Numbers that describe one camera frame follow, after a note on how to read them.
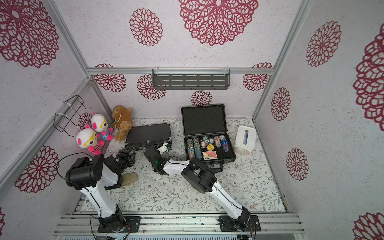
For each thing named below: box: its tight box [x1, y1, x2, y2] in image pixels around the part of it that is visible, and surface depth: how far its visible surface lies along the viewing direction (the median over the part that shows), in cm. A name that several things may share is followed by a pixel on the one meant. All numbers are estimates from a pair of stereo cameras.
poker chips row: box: [187, 134, 231, 160], surface depth 103 cm
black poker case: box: [124, 123, 172, 151], surface depth 99 cm
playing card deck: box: [202, 150, 218, 161], surface depth 99 cm
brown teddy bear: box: [112, 105, 134, 141], surface depth 112 cm
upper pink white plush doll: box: [91, 113, 114, 142], surface depth 96 cm
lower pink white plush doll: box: [76, 128, 105, 155], surface depth 87 cm
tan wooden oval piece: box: [121, 172, 138, 186], surface depth 88 cm
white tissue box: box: [234, 125, 257, 156], surface depth 100 cm
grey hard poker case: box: [181, 103, 237, 173], surface depth 106 cm
